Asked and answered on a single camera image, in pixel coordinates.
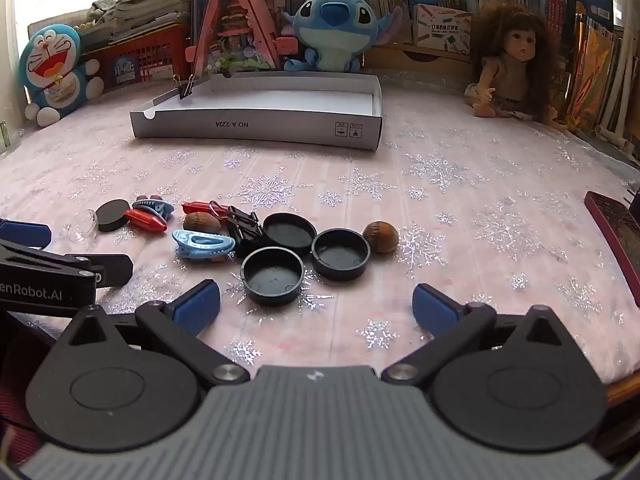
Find pink snowflake tablecloth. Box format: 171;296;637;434
0;67;640;386

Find large black binder clip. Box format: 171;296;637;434
210;201;266;257

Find black disc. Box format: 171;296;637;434
96;199;132;233

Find dark red flat case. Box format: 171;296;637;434
584;191;640;307

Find small black binder clip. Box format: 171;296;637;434
172;74;197;101

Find white pipe rack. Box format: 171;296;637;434
595;0;640;156

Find brown hazelnut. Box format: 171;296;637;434
182;211;222;236
362;221;400;254

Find brown-haired doll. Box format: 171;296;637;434
464;2;568;133

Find row of colourful thin books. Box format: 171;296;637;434
565;10;631;131

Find blue plastic clip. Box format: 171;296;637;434
131;195;175;221
171;230;236;263

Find stack of books and papers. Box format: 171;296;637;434
82;0;198;43

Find blue alien plush toy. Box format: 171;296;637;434
282;0;403;73

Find white label printer box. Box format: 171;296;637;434
411;4;473;55

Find white cardboard box tray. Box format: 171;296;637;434
130;71;384;152

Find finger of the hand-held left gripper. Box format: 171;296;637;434
0;239;134;289
0;218;52;249

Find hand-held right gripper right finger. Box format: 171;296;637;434
381;283;576;386

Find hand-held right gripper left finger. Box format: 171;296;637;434
55;280;251;386

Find wooden drawer box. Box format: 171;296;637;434
362;42;476;78

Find dark red cloth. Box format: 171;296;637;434
0;312;66;466

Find black round lid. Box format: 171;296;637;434
311;228;372;281
262;212;318;256
241;247;306;306

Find red plastic basket with label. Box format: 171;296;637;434
82;22;193;93

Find blue cat plush toy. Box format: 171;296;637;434
19;24;103;127

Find pink triangular house model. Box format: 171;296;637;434
185;0;300;78

